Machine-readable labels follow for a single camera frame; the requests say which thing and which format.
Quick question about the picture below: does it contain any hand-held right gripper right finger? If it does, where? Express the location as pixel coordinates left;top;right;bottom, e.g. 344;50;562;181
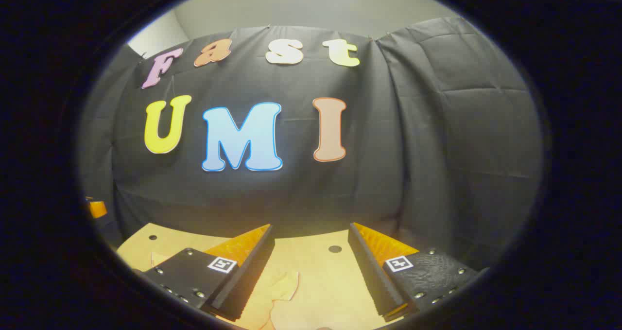
347;222;489;322

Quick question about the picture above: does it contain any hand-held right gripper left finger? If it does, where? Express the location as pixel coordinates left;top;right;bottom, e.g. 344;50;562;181
134;224;276;322

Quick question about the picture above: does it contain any black backdrop cloth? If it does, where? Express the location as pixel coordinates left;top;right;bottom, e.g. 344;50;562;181
78;17;544;272

